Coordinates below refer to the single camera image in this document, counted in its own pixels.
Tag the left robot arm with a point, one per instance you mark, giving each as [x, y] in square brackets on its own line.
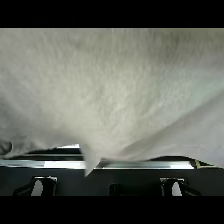
[37, 187]

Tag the grey garment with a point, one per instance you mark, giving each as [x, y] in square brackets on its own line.
[110, 86]

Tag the silver frame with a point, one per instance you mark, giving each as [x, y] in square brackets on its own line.
[60, 164]

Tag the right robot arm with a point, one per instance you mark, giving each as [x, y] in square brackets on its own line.
[176, 187]

